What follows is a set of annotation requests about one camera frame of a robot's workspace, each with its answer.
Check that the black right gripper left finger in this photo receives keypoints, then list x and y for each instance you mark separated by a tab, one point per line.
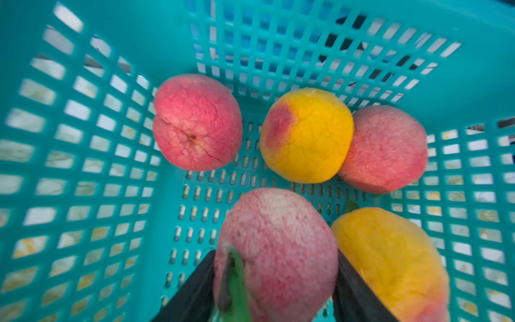
194	301

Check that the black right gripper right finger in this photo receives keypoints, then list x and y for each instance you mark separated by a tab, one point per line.
353	299

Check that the orange red peach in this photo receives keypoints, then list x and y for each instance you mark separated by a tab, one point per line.
397	260

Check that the pink peach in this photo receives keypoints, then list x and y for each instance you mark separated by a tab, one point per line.
288	252

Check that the teal plastic basket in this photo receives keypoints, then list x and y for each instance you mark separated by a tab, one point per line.
96	225

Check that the yellow peach in basket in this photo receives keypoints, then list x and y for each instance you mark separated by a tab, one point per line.
306	136

